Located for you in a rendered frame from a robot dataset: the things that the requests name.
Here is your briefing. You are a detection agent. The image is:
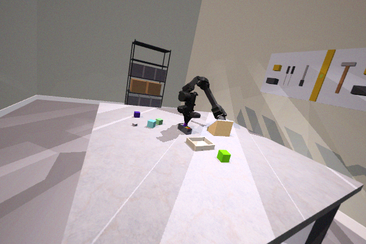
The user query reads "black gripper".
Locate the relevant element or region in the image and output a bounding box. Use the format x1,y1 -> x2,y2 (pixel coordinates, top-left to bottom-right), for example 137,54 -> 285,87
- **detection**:
182,102 -> 201,124

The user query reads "small green cube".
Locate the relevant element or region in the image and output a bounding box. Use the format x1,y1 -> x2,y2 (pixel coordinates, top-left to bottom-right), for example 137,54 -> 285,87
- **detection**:
217,150 -> 231,163
156,118 -> 163,125

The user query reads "light blue cube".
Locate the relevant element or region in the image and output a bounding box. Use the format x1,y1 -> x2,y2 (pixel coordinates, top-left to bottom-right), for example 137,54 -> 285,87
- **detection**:
147,119 -> 156,128

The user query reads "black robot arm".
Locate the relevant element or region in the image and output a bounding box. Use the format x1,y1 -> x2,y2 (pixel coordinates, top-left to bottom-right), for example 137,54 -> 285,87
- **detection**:
177,76 -> 227,120

